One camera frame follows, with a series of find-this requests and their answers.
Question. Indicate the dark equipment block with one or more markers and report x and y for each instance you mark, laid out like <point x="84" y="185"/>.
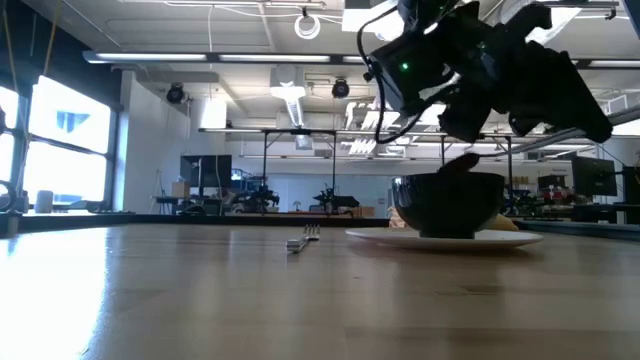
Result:
<point x="632" y="195"/>

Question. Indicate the background black robot arm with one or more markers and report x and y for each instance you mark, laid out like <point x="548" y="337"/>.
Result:
<point x="260" y="197"/>
<point x="335" y="200"/>

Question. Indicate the long ceiling light bar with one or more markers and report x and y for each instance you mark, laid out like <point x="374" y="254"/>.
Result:
<point x="610" y="63"/>
<point x="200" y="57"/>

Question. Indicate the black computer monitor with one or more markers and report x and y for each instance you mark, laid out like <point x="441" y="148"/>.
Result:
<point x="205" y="171"/>
<point x="594" y="176"/>

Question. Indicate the silver metal fork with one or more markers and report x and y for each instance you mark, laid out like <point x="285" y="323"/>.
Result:
<point x="301" y="242"/>

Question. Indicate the short grey post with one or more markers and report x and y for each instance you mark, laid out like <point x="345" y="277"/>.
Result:
<point x="11" y="225"/>

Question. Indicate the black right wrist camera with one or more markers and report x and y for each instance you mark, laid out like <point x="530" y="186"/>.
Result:
<point x="407" y="75"/>

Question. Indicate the yellow cloth napkin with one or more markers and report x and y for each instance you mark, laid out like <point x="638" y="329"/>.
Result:
<point x="505" y="224"/>

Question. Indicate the black metal rig frame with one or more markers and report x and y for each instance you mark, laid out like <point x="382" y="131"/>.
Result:
<point x="300" y="132"/>

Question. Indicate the black bowl with red inside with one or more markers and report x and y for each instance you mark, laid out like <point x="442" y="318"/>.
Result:
<point x="450" y="205"/>

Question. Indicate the grey slanted bar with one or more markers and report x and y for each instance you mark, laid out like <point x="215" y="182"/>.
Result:
<point x="600" y="124"/>

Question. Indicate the brown cardboard box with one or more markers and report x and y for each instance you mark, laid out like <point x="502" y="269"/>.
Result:
<point x="180" y="190"/>
<point x="367" y="212"/>

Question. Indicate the large bright window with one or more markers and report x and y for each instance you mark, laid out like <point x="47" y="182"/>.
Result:
<point x="70" y="140"/>
<point x="6" y="150"/>

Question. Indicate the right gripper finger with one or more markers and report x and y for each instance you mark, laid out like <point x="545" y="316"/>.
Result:
<point x="467" y="117"/>
<point x="560" y="90"/>

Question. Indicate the round black ceiling spotlight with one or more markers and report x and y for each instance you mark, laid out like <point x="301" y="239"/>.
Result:
<point x="175" y="94"/>
<point x="340" y="89"/>

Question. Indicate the white round plate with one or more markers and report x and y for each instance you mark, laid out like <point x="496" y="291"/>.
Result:
<point x="515" y="239"/>

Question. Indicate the white cylinder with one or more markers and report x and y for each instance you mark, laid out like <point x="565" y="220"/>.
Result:
<point x="44" y="202"/>

